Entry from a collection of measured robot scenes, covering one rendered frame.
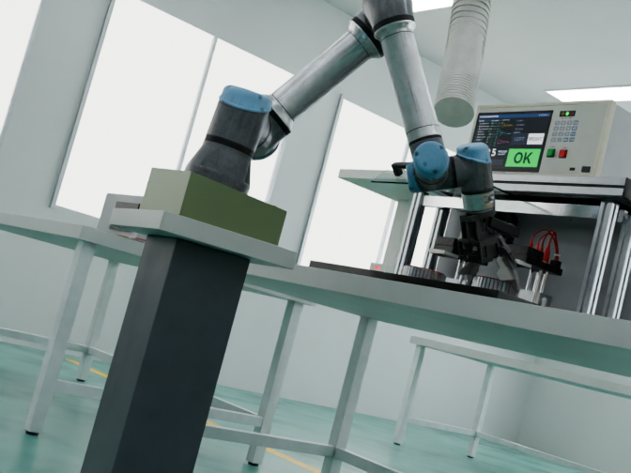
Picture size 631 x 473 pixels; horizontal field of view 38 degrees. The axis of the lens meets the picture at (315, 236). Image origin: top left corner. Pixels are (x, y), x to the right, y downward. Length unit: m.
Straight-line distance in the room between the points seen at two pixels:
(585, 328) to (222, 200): 0.79
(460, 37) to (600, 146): 1.64
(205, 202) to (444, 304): 0.55
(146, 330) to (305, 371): 6.07
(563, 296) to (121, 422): 1.15
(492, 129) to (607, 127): 0.36
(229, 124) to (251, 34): 5.47
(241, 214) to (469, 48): 2.02
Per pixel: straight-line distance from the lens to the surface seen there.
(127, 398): 1.97
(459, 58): 3.81
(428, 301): 2.01
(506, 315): 1.86
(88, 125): 6.76
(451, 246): 2.43
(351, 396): 3.51
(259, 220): 2.03
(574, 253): 2.44
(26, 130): 6.59
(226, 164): 2.01
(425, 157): 1.97
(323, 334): 8.04
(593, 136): 2.37
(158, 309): 1.94
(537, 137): 2.47
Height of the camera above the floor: 0.59
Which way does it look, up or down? 6 degrees up
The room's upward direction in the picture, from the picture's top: 15 degrees clockwise
